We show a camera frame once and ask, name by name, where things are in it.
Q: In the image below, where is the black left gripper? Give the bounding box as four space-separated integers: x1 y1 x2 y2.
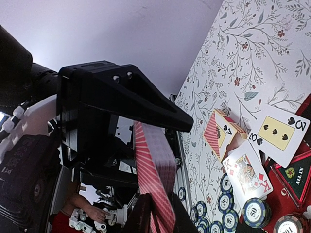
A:
56 61 194 168

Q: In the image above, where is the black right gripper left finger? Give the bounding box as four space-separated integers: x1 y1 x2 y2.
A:
126 194 151 233

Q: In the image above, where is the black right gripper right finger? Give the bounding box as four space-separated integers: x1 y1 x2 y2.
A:
170 193 198 233

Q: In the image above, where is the green chip cluster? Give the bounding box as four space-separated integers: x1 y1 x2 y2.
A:
196 224 208 233
198 217 210 228

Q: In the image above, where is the green chip front cluster top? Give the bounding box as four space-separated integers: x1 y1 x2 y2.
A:
198 217 210 228

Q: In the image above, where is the green chip table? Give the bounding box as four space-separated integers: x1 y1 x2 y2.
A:
222 210 239 232
217 193 234 214

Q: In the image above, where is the red backed card deck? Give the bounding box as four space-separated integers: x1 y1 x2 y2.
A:
134 121 176 233

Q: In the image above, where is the green chip stack seat six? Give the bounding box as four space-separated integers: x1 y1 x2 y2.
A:
242 198 272 229

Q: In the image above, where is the king of diamonds card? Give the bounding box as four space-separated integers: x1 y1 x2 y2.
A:
222 140 274 208

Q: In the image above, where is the red playing card deck box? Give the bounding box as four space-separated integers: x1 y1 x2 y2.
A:
203 109 247 162

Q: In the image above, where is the triangular all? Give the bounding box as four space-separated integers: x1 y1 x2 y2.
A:
271 150 311 208

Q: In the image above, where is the three of spades card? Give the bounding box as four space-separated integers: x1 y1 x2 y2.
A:
248 104 310 168

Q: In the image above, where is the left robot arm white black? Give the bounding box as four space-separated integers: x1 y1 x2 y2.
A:
0 28 193 170

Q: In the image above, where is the person in red shirt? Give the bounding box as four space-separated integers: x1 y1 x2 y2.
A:
49 182 110 233

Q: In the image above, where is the round red black poker mat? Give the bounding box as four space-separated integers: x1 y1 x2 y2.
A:
238 93 311 233

